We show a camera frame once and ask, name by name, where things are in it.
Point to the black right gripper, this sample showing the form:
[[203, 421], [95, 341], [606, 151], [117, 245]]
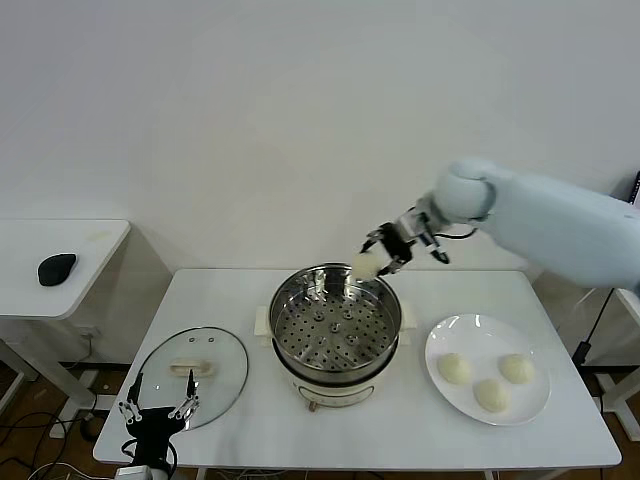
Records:
[[401, 244]]

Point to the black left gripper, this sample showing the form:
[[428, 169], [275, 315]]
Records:
[[152, 430]]

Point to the white steamed baozi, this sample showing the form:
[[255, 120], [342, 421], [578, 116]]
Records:
[[454, 369], [492, 396], [366, 265], [517, 369]]

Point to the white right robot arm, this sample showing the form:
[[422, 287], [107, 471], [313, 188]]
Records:
[[550, 215]]

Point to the perforated steel steamer basket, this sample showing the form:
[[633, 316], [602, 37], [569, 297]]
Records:
[[292, 300]]

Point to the brown round floor object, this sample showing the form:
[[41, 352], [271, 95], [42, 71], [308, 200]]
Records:
[[91, 429]]

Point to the white round plate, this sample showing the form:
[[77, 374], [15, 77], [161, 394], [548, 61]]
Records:
[[450, 337]]

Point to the cream electric cooker base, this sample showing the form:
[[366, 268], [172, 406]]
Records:
[[335, 391]]

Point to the white side table with mouse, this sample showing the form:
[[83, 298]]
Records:
[[30, 300]]

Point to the black computer mouse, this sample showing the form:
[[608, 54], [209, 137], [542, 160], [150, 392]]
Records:
[[56, 270]]

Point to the white side table with laptop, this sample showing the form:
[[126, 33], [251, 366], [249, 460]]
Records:
[[620, 395]]

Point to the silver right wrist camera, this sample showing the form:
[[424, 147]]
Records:
[[415, 220]]

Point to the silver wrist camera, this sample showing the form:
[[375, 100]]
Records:
[[135, 474], [415, 220]]

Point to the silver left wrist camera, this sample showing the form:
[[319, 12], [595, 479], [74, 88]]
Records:
[[135, 474]]

